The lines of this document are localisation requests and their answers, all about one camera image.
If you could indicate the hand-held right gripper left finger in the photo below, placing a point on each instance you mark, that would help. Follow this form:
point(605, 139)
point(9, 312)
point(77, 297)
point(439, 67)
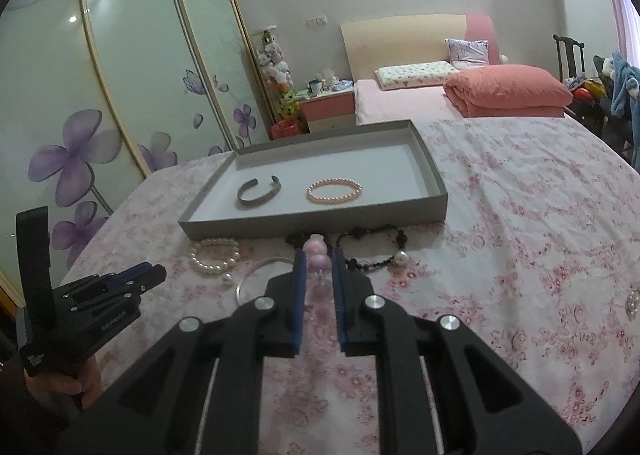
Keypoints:
point(300, 300)

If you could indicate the pearl brooch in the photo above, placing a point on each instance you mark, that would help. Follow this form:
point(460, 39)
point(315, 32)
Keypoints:
point(632, 307)

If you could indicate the person's left hand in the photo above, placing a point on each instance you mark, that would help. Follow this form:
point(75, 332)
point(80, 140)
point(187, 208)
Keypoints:
point(80, 382)

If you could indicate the red waste bin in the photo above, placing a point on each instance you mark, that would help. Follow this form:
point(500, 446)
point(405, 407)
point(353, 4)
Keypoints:
point(285, 129)

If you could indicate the thin silver bangle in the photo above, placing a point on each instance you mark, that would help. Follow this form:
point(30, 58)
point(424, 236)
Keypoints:
point(260, 266)

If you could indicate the pink beige nightstand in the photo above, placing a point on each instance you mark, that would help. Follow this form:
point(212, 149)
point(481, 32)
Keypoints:
point(327, 110)

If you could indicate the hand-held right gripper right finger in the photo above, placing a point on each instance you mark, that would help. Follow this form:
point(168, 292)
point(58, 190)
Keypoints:
point(338, 300)

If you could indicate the dark wooden chair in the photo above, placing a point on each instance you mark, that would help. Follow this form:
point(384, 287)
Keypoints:
point(567, 55)

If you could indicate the pink curtain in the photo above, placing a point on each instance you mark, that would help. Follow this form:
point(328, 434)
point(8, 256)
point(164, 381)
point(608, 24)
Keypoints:
point(625, 10)

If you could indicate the grey cardboard tray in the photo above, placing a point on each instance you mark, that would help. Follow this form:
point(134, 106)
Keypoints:
point(325, 160)

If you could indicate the blue garment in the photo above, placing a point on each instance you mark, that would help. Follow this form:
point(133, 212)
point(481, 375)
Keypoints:
point(622, 85)

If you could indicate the folded coral quilt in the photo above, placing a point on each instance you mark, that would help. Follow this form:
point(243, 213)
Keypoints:
point(505, 87)

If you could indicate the floral glass door wardrobe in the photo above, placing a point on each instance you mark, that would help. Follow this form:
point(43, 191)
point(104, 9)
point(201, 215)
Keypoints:
point(125, 60)

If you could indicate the small lavender pillow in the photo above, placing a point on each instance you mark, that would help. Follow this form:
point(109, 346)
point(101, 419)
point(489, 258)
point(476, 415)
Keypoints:
point(467, 52)

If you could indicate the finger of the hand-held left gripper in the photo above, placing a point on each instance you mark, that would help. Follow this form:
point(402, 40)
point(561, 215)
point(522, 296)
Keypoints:
point(150, 277)
point(127, 272)

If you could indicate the beige pink headboard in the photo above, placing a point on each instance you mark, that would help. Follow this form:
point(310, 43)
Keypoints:
point(390, 45)

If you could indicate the white mug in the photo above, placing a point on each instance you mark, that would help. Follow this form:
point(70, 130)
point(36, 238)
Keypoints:
point(315, 86)

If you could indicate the hanging plush toys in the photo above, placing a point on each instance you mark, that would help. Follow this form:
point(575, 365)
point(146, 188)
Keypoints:
point(275, 67)

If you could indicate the floral pink bed sheet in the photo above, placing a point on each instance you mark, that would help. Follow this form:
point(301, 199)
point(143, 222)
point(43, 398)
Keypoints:
point(500, 210)

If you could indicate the white wall socket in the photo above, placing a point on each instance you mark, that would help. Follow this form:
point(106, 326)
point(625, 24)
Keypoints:
point(316, 20)

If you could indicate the white printed pillow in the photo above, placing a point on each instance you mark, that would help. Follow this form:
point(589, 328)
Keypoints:
point(410, 75)

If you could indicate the red yellow toy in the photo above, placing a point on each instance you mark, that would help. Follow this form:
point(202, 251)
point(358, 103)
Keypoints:
point(582, 92)

